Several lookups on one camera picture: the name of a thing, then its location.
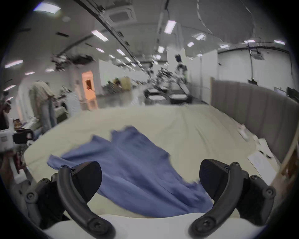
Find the large white paper sheet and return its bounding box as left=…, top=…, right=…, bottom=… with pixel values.
left=247, top=150, right=278, bottom=185

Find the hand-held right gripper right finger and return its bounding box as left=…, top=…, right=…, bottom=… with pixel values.
left=188, top=159, right=277, bottom=239

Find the bed with beige sheet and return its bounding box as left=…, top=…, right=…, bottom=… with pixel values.
left=23, top=103, right=283, bottom=220

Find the blue shirt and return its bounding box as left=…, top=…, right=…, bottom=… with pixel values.
left=47, top=126, right=214, bottom=218

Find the person's left hand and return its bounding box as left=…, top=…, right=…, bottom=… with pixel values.
left=0, top=150, right=15, bottom=183

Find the grey padded headboard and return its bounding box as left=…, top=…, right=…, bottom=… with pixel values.
left=210, top=78, right=299, bottom=164

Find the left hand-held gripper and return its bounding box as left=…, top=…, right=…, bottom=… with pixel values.
left=0, top=129, right=34, bottom=152

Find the row of tables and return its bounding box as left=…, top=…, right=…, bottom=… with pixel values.
left=143, top=78, right=194, bottom=105

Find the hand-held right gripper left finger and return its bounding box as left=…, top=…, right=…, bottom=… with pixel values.
left=24, top=161, right=116, bottom=239

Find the white and black robot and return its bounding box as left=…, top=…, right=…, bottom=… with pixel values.
left=174, top=54, right=189, bottom=84

